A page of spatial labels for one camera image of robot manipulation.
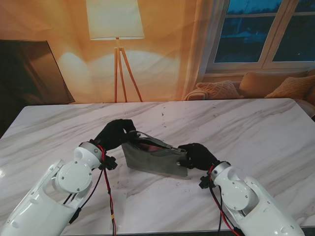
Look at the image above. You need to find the red black arm cable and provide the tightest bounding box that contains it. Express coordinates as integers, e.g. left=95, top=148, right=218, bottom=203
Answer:
left=208, top=166, right=243, bottom=236
left=63, top=146, right=118, bottom=236

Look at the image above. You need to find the orange knitted cushion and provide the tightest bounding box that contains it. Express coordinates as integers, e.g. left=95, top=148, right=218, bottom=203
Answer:
left=265, top=75, right=315, bottom=99

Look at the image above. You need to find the floor lamp with wooden legs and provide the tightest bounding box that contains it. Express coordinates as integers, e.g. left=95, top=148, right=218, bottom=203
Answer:
left=85, top=0, right=145, bottom=103

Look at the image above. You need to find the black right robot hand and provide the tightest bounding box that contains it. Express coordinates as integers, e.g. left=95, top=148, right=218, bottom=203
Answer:
left=177, top=143, right=221, bottom=172

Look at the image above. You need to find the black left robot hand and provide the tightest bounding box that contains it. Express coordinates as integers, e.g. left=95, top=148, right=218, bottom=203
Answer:
left=94, top=119, right=137, bottom=151

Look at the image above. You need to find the beige curtain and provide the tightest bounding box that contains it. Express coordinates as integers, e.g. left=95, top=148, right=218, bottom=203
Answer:
left=182, top=0, right=231, bottom=101

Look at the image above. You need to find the white framed window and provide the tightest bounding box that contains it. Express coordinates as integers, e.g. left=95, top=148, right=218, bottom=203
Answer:
left=205, top=0, right=315, bottom=74

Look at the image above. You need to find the cream knitted cushion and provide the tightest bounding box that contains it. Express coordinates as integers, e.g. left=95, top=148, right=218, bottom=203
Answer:
left=195, top=80, right=244, bottom=99

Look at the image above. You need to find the beige sofa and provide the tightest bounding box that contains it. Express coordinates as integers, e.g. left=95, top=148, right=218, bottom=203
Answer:
left=185, top=70, right=315, bottom=116

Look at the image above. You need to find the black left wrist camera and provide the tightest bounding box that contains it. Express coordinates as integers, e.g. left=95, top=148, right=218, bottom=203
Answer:
left=100, top=156, right=118, bottom=171

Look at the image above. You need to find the plain tan cushion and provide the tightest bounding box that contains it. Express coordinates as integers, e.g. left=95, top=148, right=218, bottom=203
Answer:
left=240, top=71, right=310, bottom=98

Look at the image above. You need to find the grey suede zip pouch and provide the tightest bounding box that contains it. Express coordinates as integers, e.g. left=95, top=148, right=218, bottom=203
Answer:
left=122, top=130, right=189, bottom=178

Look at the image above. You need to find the red black right arm cable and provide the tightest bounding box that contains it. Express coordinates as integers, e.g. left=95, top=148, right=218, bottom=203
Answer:
left=208, top=166, right=243, bottom=236

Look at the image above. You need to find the dark flat television screen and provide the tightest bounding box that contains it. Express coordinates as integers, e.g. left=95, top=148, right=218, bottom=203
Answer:
left=0, top=39, right=76, bottom=105

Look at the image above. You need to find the red black left arm cable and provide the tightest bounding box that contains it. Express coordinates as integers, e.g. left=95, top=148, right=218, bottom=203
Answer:
left=63, top=146, right=118, bottom=236

